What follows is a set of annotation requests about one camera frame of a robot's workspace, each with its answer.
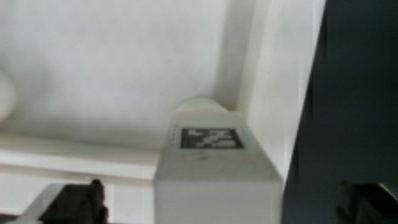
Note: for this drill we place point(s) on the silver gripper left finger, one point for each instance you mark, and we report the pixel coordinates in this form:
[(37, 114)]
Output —
[(69, 204)]

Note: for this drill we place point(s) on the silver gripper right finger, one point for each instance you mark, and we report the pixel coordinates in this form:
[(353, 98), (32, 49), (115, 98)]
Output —
[(368, 203)]

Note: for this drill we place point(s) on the white leg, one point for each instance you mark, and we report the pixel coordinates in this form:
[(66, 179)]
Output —
[(217, 183)]

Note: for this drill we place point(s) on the white square tabletop tray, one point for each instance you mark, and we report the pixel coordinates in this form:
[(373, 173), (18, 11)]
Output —
[(105, 61)]

